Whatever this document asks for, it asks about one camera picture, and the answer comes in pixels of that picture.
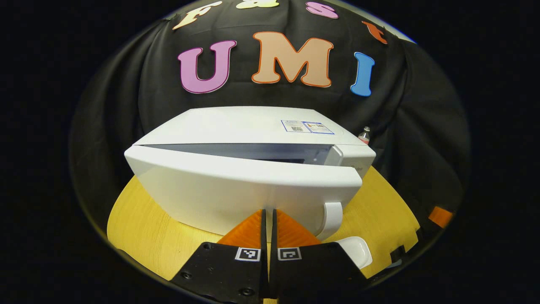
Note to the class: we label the white square plate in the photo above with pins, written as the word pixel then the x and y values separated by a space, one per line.
pixel 358 251

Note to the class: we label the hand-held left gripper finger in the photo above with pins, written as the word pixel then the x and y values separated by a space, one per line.
pixel 264 274
pixel 273 274

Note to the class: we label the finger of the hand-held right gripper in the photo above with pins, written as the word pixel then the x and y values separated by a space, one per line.
pixel 441 216

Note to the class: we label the white microwave oven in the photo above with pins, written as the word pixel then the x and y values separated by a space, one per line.
pixel 232 185

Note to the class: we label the black backdrop cloth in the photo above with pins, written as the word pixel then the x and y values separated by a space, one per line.
pixel 422 126

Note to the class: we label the clear bottle red label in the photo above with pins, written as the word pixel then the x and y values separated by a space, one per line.
pixel 364 137

